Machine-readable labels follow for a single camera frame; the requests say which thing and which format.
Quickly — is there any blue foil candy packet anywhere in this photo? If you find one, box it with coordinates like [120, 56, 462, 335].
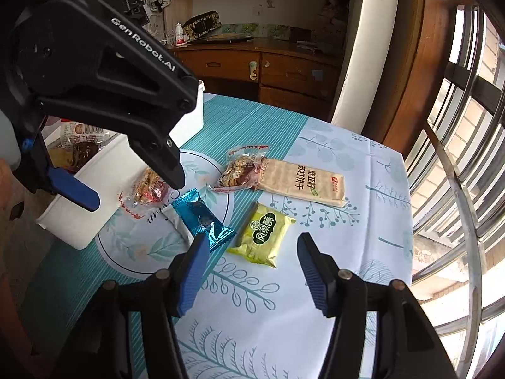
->
[171, 188, 236, 253]

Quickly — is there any red-lid dried fruit packet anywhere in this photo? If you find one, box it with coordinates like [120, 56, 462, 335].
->
[48, 120, 116, 175]

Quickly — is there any white plastic storage bin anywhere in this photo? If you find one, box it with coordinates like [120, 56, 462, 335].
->
[35, 79, 205, 252]

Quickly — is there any yellow-green pastry packet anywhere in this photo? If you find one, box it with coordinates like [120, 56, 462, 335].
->
[227, 203, 296, 269]

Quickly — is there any person's left hand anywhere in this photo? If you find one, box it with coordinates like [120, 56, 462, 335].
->
[0, 158, 13, 210]

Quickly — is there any small red-print nut packet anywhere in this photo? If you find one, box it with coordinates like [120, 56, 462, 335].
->
[118, 168, 170, 220]

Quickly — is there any beige soda cracker pack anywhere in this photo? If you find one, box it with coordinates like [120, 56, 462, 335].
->
[258, 158, 346, 208]

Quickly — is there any mixed nuts clear packet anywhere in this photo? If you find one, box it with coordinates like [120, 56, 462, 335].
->
[211, 145, 269, 193]

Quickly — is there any teal leaf-print tablecloth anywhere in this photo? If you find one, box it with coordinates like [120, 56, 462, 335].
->
[21, 94, 413, 378]

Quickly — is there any white red-cap bottle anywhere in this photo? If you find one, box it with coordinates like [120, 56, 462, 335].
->
[175, 23, 189, 47]

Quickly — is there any book on desk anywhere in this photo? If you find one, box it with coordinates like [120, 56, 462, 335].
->
[203, 33, 254, 44]

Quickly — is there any black gold embroidered case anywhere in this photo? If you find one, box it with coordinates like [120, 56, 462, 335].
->
[182, 10, 222, 42]

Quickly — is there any wooden desk with drawers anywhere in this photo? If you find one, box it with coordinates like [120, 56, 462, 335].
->
[171, 38, 342, 122]

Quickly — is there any wooden bookshelf with books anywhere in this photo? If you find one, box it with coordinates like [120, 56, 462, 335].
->
[163, 0, 349, 47]

